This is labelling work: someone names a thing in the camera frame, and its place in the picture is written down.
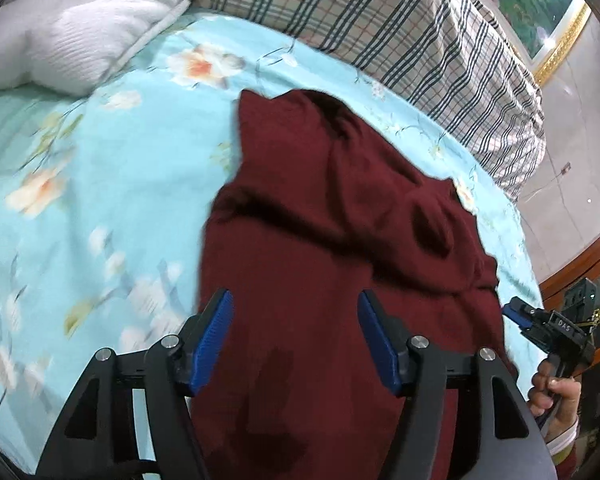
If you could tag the person's right hand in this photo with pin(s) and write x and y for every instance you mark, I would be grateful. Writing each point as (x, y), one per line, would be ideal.
(555, 390)

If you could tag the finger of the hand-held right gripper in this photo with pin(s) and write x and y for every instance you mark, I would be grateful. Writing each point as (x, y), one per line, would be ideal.
(524, 304)
(513, 316)

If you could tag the white knit blanket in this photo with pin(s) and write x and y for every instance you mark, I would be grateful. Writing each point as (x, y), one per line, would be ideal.
(90, 25)

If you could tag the maroon knit sweater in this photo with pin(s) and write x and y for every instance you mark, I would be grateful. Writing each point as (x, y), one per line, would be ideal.
(320, 240)

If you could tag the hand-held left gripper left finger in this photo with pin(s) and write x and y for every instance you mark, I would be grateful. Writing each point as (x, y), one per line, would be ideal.
(212, 340)

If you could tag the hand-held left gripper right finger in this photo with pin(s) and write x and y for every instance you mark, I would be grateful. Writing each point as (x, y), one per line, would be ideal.
(377, 340)

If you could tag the wooden cabinet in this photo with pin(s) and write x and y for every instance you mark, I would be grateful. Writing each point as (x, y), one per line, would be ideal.
(580, 265)

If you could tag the person's right forearm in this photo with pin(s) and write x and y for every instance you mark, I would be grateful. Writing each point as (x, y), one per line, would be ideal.
(565, 447)

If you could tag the light blue floral bedsheet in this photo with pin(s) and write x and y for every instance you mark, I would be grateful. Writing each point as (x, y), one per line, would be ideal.
(105, 185)

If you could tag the plaid checked pillow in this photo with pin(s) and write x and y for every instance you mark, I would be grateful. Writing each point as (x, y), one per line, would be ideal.
(380, 20)

